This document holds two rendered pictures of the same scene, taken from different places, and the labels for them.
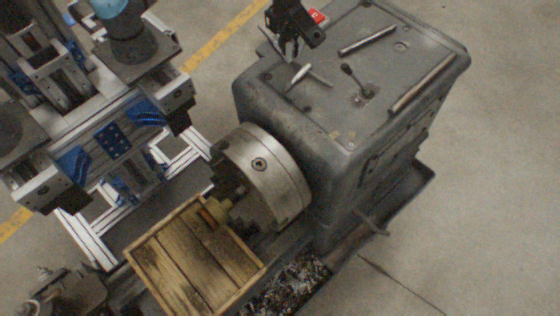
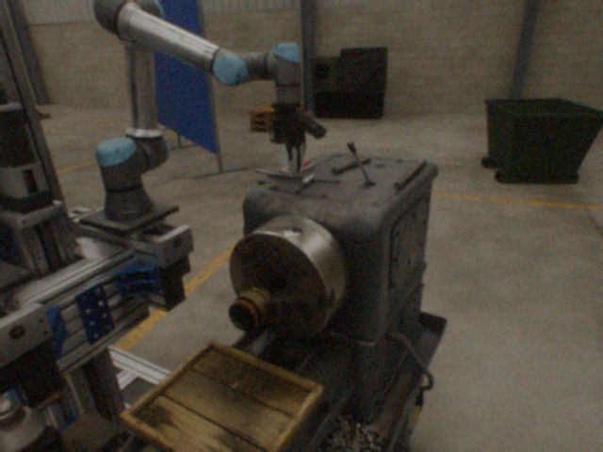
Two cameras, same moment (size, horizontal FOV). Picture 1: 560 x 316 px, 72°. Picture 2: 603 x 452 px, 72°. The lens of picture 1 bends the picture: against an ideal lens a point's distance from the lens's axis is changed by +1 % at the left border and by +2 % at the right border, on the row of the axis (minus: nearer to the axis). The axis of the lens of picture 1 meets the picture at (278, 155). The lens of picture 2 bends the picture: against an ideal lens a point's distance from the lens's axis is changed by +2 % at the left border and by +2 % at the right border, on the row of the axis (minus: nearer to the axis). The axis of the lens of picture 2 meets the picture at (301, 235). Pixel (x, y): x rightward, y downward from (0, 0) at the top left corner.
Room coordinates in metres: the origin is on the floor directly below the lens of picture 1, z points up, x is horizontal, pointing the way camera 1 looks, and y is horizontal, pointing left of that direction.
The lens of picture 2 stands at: (-0.40, 0.34, 1.65)
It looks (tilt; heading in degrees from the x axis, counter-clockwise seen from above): 25 degrees down; 341
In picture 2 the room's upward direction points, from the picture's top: 2 degrees counter-clockwise
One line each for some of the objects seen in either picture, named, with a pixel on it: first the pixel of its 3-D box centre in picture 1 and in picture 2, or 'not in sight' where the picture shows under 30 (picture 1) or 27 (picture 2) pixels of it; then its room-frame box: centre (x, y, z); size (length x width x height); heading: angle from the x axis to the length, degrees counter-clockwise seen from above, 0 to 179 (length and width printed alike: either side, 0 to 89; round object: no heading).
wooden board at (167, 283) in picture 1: (195, 261); (225, 405); (0.33, 0.29, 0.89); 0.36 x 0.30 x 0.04; 39
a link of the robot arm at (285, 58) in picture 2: not in sight; (285, 65); (0.78, -0.05, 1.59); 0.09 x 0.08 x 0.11; 53
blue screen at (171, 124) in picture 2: not in sight; (169, 78); (7.37, -0.09, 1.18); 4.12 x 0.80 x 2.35; 11
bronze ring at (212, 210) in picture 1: (216, 212); (252, 307); (0.41, 0.19, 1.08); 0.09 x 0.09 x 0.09; 39
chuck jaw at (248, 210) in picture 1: (257, 216); (300, 301); (0.39, 0.07, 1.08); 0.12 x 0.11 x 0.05; 39
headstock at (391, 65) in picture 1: (343, 104); (345, 229); (0.77, -0.23, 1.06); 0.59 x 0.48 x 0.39; 129
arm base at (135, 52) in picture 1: (130, 37); (126, 197); (0.99, 0.45, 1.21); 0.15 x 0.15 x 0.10
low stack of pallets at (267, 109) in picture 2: not in sight; (278, 117); (8.40, -2.27, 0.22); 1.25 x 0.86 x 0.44; 142
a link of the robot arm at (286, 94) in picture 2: not in sight; (287, 94); (0.78, -0.05, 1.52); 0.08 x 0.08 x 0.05
